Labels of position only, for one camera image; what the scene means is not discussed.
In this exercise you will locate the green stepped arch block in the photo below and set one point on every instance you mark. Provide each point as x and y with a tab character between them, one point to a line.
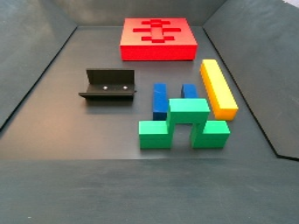
208	134

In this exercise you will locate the blue U-shaped block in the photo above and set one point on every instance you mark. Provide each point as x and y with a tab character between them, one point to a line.
160	99

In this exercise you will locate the red slotted board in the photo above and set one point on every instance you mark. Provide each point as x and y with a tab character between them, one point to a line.
157	39

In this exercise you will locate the yellow long block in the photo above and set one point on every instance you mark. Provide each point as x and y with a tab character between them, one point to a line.
221	100

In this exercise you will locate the black angle fixture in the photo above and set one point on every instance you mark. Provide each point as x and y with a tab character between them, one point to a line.
109	84

